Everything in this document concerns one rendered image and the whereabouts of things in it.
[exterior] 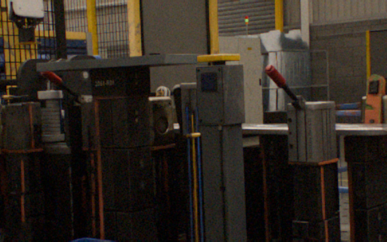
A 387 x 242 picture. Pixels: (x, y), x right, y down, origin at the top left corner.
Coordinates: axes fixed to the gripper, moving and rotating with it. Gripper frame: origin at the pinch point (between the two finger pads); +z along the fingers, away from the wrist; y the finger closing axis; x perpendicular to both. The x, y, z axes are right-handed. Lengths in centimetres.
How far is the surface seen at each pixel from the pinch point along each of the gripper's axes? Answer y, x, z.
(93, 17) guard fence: 320, 297, -48
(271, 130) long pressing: -9, -92, 28
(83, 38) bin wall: 207, 192, -18
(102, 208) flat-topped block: -37, -66, 42
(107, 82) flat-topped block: -38, -70, 16
